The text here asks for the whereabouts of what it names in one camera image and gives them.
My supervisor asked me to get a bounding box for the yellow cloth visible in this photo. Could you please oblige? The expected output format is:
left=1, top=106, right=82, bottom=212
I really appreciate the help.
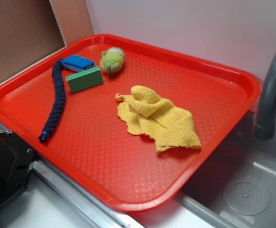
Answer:
left=115, top=85, right=202, bottom=153

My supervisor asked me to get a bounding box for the green rectangular block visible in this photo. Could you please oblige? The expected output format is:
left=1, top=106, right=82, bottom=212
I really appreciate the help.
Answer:
left=66, top=66, right=104, bottom=94

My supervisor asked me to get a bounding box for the brown cardboard panel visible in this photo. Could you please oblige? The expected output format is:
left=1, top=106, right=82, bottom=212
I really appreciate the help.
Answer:
left=0, top=0, right=64, bottom=83

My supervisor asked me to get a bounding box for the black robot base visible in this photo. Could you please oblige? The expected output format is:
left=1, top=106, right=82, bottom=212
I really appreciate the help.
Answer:
left=0, top=133, right=36, bottom=210

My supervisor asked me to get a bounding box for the grey toy sink basin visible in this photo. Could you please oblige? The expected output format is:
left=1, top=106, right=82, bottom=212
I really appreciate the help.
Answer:
left=176, top=113, right=276, bottom=228

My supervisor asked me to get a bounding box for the dark blue braided rope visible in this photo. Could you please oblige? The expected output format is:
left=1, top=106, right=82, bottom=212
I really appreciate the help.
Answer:
left=38, top=58, right=67, bottom=143

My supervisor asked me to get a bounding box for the grey faucet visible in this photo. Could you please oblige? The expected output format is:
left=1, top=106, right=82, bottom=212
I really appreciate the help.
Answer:
left=253, top=53, right=276, bottom=140

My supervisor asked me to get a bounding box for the red plastic tray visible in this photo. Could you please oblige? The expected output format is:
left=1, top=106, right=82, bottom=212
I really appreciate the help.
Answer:
left=0, top=34, right=261, bottom=212

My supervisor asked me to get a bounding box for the blue sponge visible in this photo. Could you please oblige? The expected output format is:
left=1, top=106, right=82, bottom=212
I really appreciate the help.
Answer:
left=61, top=55, right=95, bottom=72

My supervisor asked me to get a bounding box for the green plush toy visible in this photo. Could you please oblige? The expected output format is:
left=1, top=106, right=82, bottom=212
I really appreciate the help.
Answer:
left=100, top=47, right=125, bottom=74

